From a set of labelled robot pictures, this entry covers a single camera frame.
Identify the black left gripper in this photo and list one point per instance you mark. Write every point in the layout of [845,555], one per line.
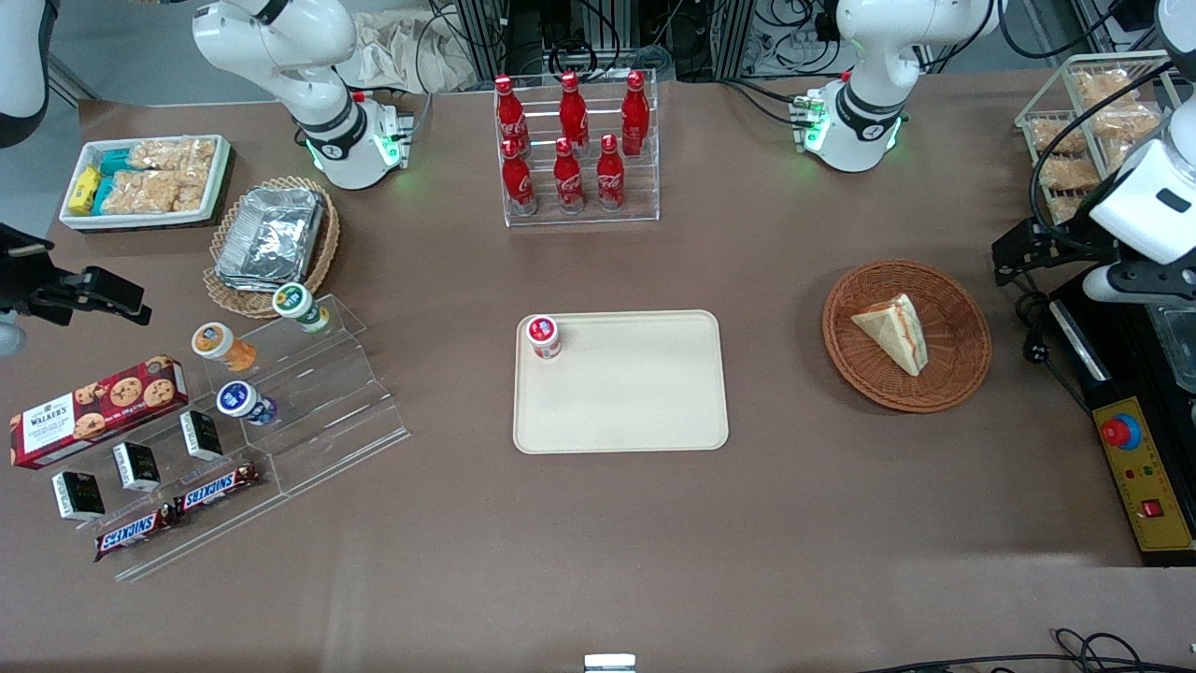
[1068,242]

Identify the clear acrylic bottle rack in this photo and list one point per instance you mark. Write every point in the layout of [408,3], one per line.
[579,210]

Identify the small black box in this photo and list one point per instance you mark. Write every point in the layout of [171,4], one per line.
[202,435]
[137,465]
[78,495]

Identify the stacked foil containers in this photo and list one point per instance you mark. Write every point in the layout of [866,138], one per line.
[271,234]

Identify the light oval wicker basket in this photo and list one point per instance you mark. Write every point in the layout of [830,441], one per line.
[318,252]

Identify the yellow snack pack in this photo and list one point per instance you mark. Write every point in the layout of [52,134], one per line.
[84,190]

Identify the red lid yogurt cup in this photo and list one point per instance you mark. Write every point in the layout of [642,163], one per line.
[544,335]

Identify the black equipment case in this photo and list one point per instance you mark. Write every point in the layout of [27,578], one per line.
[1121,346]

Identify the green lid yogurt cup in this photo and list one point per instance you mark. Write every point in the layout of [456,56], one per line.
[297,304]

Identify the aluminium frame rack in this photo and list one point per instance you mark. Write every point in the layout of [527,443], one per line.
[542,37]

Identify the yellow control box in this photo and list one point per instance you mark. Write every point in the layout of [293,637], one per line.
[1154,486]

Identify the white rectangular bin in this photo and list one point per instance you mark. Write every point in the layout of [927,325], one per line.
[220,178]

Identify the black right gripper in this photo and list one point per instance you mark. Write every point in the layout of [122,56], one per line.
[19,279]

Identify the orange yogurt cup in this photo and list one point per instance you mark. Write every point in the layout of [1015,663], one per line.
[220,344]

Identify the rice crisp snack pack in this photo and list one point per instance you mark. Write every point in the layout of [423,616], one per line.
[1126,121]
[1063,207]
[1070,173]
[173,154]
[140,192]
[1104,86]
[1059,136]

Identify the red cola bottle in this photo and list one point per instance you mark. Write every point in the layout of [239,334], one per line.
[519,182]
[610,178]
[635,112]
[510,112]
[573,107]
[568,182]

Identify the blue lid yogurt cup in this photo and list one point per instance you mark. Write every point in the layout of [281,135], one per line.
[241,402]

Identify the Snickers bar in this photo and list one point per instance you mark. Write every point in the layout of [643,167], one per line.
[217,489]
[135,533]

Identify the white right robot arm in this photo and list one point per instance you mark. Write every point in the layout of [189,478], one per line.
[280,37]

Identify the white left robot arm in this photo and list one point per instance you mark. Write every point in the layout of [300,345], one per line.
[878,37]

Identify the beige plastic tray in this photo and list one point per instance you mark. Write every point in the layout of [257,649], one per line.
[635,393]

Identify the red emergency stop button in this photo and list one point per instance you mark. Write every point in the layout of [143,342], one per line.
[1119,432]

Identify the triangle sandwich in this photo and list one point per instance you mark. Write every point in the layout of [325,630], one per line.
[895,329]

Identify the brown round wicker basket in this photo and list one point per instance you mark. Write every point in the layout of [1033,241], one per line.
[953,355]

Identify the red Walkers cookie box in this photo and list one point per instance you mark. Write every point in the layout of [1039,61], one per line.
[93,411]

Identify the teal snack pack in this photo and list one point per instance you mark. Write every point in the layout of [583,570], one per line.
[101,194]
[117,163]

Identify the beige cloth bag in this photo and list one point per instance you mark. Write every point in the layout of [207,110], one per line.
[392,56]

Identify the clear acrylic stepped stand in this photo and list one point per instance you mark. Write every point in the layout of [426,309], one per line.
[327,402]

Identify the small white bracket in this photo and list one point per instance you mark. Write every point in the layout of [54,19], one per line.
[609,664]

